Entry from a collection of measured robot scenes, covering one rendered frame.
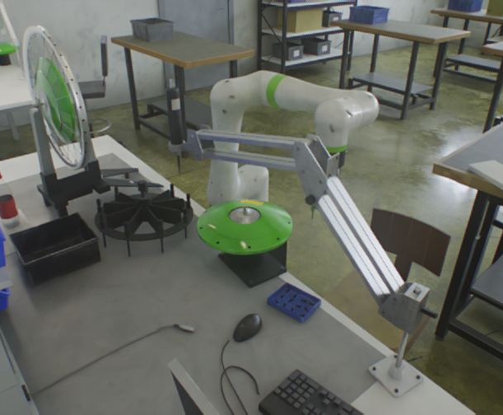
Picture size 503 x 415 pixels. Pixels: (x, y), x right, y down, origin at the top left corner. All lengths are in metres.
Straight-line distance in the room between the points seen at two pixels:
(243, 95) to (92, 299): 0.82
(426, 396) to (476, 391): 1.32
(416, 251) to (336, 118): 0.87
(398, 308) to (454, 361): 1.58
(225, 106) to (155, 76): 4.89
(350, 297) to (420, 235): 0.38
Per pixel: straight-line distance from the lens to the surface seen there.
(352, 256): 1.07
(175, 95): 1.31
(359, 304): 1.86
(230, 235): 1.37
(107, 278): 1.54
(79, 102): 1.57
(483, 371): 2.65
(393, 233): 1.97
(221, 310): 1.36
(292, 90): 1.53
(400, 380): 1.24
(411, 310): 1.06
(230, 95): 1.53
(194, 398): 0.76
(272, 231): 1.39
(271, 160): 1.11
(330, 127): 1.28
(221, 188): 1.71
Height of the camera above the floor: 1.86
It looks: 31 degrees down
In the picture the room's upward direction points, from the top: straight up
